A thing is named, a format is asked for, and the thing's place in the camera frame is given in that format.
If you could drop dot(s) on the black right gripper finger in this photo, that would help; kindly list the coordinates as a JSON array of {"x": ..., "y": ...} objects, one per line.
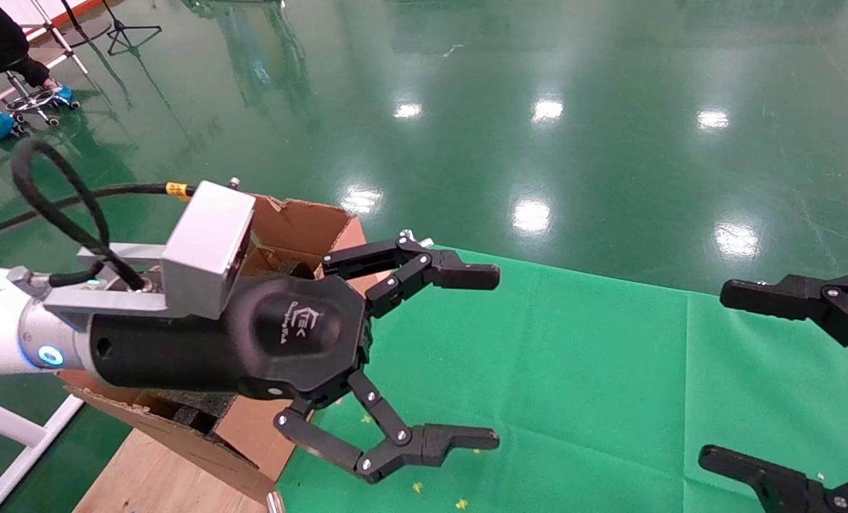
[
  {"x": 787, "y": 298},
  {"x": 766, "y": 477}
]

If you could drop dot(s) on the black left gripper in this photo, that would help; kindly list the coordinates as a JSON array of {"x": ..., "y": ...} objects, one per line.
[{"x": 296, "y": 335}]

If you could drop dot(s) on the large open cardboard carton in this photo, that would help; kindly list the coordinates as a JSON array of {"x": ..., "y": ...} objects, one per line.
[{"x": 303, "y": 224}]

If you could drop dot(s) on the green table cloth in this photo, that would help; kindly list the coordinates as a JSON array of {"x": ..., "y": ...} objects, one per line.
[{"x": 609, "y": 392}]

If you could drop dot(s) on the black foam block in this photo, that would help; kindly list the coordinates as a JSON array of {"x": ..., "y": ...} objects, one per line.
[{"x": 196, "y": 412}]

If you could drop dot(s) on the black tripod stand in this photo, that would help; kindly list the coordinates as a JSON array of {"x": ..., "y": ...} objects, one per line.
[{"x": 119, "y": 28}]

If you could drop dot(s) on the black round-base stand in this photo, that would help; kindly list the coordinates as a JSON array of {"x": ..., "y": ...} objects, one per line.
[{"x": 89, "y": 32}]

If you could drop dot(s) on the rolling stool base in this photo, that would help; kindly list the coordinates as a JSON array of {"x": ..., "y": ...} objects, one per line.
[{"x": 28, "y": 102}]

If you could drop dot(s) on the white stand legs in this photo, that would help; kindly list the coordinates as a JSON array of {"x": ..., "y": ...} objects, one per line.
[{"x": 61, "y": 38}]

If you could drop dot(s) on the white board with orange edge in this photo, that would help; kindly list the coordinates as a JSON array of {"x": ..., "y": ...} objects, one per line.
[{"x": 32, "y": 8}]

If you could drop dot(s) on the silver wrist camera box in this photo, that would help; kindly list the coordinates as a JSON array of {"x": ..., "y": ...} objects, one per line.
[{"x": 207, "y": 246}]

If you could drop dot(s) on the white metal frame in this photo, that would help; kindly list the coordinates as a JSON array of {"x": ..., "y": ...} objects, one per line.
[{"x": 3, "y": 420}]

